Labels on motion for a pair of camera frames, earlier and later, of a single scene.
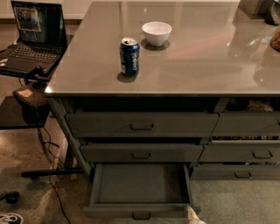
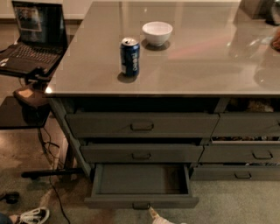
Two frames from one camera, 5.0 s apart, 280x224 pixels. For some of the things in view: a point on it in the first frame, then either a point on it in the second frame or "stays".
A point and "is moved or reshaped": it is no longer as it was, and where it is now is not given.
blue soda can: [129, 56] stays
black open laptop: [40, 37] stays
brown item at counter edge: [275, 42] stays
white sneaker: [10, 218] -> [35, 216]
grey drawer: [141, 191] is moved or reshaped
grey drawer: [234, 172] stays
